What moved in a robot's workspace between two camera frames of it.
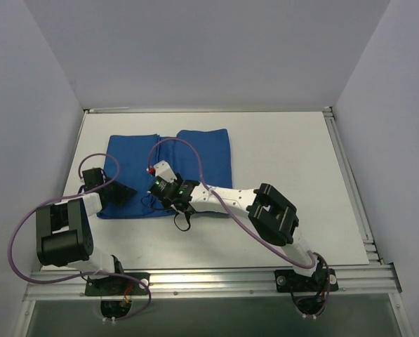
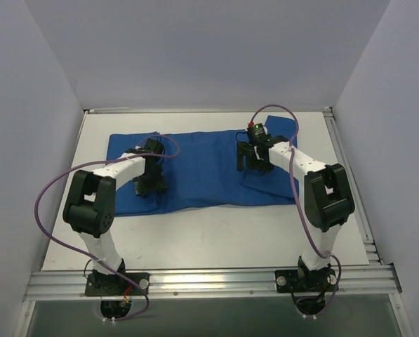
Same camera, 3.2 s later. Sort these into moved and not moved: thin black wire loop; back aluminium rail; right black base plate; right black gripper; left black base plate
Moved: right black gripper; thin black wire loop
Not moved: right black base plate; back aluminium rail; left black base plate
